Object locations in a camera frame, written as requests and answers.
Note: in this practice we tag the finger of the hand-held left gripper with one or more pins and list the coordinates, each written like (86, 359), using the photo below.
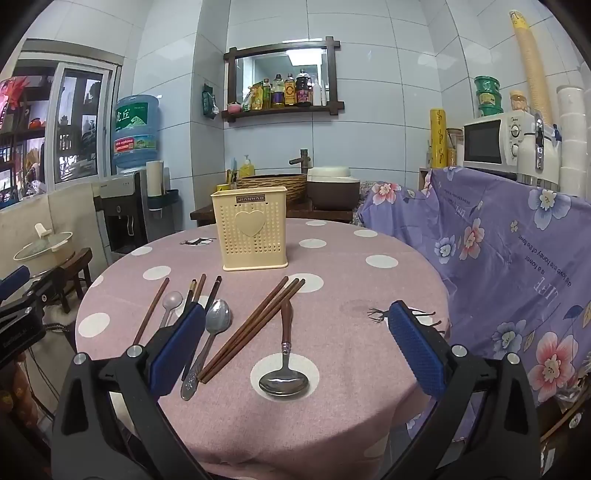
(41, 288)
(14, 279)

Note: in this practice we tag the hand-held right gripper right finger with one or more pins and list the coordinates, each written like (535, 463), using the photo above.
(418, 355)

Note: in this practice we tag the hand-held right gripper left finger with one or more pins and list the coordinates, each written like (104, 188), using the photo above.
(178, 350)

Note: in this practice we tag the brown wooden chopstick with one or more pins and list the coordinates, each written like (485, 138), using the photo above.
(199, 287)
(256, 311)
(263, 325)
(258, 321)
(152, 309)

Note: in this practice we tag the small pale metal spoon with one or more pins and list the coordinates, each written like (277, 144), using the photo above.
(173, 300)

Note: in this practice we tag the black chopstick with gold band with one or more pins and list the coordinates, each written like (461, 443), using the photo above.
(190, 290)

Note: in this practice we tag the dark brown chopstick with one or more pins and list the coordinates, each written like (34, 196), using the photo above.
(213, 293)

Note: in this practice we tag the cream perforated utensil holder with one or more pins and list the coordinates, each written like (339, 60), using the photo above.
(249, 230)

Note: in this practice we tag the dark wooden stool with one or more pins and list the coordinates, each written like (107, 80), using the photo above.
(76, 261)

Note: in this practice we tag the pink polka dot tablecloth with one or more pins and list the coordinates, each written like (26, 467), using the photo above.
(332, 332)

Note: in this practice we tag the grey water dispenser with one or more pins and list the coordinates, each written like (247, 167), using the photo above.
(120, 207)

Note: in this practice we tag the purple floral cloth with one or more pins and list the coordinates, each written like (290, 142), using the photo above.
(485, 240)

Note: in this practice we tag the dark wooden counter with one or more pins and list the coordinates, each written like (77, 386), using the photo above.
(203, 214)

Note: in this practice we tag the cluttered display shelf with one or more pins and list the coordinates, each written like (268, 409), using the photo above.
(23, 138)

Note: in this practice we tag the stack of white paper cups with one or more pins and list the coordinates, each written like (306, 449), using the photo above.
(154, 182)

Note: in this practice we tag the yellow cup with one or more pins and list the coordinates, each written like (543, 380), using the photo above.
(223, 187)

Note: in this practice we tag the blue water jug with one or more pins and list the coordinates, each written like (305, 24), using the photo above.
(136, 134)

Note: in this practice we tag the brown and white rice cooker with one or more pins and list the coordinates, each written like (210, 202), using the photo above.
(332, 187)

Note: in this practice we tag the blue toothbrush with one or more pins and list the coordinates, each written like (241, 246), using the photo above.
(233, 168)

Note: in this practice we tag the woven brown wash basin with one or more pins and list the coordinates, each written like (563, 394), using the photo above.
(277, 184)

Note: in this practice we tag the yellow soap pump bottle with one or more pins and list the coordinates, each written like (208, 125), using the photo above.
(247, 168)

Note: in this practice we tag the glass jar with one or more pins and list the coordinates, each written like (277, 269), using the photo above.
(455, 143)

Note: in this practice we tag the yellow cylindrical roll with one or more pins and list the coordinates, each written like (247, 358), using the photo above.
(438, 138)

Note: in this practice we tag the white microwave oven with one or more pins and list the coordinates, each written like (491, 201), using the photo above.
(482, 141)

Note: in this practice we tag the white thermos pot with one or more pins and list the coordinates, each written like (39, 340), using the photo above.
(526, 157)

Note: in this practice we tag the bronze faucet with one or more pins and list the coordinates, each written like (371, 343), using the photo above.
(302, 159)

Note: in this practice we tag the green hanging packet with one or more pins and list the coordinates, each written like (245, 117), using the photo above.
(209, 101)

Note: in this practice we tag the green instant noodle bowl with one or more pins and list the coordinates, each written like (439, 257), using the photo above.
(487, 84)
(491, 110)
(488, 98)

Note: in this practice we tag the yellow green packet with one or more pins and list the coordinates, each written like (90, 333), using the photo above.
(248, 100)

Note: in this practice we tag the stack of white paper bowls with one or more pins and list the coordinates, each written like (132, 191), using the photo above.
(572, 138)

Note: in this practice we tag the yellow oil bottle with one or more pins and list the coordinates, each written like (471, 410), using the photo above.
(262, 96)

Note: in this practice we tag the yellow lidded jar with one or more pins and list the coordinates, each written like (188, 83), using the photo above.
(519, 100)

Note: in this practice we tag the amber sauce bottle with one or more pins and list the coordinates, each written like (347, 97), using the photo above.
(278, 94)

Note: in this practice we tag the white plastic bottle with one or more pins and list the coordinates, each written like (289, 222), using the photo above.
(317, 96)

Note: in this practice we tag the yellow label sauce bottle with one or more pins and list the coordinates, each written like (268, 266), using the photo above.
(289, 92)

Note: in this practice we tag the dark soy sauce bottle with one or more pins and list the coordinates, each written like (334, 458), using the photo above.
(303, 90)

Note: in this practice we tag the tall stack of yellow cups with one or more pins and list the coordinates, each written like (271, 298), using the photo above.
(531, 60)

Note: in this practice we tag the wooden framed mirror shelf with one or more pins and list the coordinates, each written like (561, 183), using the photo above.
(281, 50)

